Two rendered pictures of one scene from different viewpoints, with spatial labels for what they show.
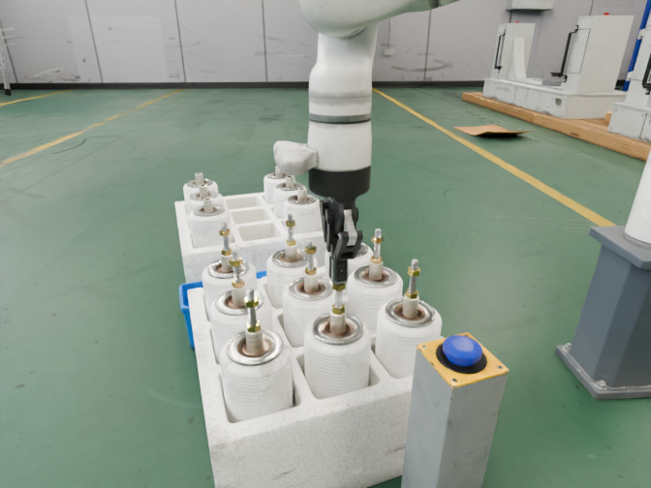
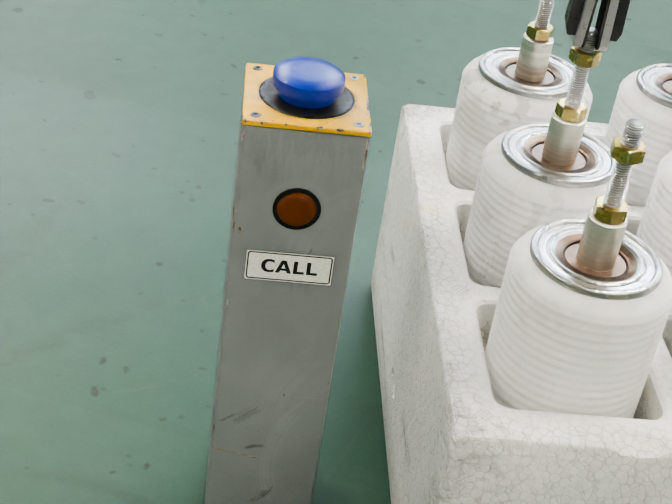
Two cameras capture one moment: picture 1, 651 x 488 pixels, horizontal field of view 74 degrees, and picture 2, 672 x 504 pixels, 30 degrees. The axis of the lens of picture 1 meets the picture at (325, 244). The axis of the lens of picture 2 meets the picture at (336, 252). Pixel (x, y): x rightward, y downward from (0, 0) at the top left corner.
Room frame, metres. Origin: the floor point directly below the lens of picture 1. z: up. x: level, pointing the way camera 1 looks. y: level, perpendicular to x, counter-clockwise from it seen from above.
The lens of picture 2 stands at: (0.54, -0.75, 0.63)
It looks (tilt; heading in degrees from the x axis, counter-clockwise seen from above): 34 degrees down; 103
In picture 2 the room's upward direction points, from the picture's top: 9 degrees clockwise
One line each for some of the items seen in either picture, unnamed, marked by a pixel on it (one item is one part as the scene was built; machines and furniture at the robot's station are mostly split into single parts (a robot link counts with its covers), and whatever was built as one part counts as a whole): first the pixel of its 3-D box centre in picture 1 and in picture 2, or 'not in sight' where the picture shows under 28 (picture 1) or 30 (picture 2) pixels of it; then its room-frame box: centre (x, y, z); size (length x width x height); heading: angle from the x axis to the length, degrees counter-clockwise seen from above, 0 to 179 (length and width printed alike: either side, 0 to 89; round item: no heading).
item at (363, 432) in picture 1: (312, 365); (666, 362); (0.62, 0.02, 0.09); 0.39 x 0.39 x 0.18; 20
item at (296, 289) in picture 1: (311, 289); not in sight; (0.62, 0.02, 0.25); 0.08 x 0.08 x 0.01
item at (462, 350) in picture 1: (461, 352); (307, 87); (0.37, -0.15, 0.32); 0.04 x 0.04 x 0.02
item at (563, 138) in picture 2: (337, 320); (563, 138); (0.51, -0.02, 0.26); 0.02 x 0.02 x 0.03
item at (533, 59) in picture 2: (254, 339); (533, 57); (0.46, 0.09, 0.26); 0.02 x 0.02 x 0.03
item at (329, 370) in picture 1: (336, 378); (528, 270); (0.50, -0.02, 0.16); 0.10 x 0.10 x 0.18
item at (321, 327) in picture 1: (337, 328); (558, 156); (0.51, -0.02, 0.25); 0.08 x 0.08 x 0.01
